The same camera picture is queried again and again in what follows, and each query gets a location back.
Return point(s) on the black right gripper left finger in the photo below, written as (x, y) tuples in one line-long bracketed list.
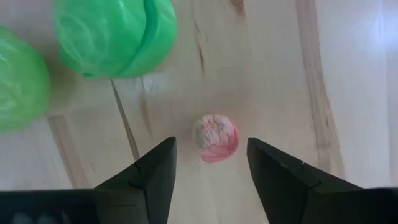
[(146, 189)]

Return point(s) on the green toy cabbage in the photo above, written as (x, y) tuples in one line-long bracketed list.
[(109, 37), (18, 84)]

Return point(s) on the pink white toy onion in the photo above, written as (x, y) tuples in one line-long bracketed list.
[(216, 140)]

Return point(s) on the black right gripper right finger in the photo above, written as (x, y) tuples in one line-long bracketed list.
[(286, 189)]

